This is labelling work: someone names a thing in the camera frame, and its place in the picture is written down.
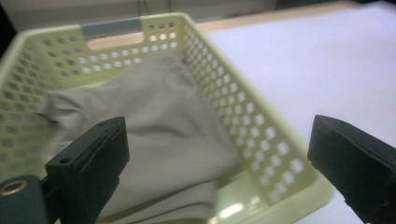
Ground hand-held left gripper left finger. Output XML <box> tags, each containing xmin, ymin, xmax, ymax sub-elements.
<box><xmin>45</xmin><ymin>116</ymin><xmax>131</xmax><ymax>224</ymax></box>

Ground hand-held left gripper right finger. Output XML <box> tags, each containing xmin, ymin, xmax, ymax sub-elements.
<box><xmin>306</xmin><ymin>114</ymin><xmax>396</xmax><ymax>224</ymax></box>

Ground beige pants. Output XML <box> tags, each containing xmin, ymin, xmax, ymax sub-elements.
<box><xmin>36</xmin><ymin>49</ymin><xmax>245</xmax><ymax>224</ymax></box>

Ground pale yellow plastic basket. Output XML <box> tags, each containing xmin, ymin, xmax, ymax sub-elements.
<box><xmin>0</xmin><ymin>12</ymin><xmax>334</xmax><ymax>224</ymax></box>

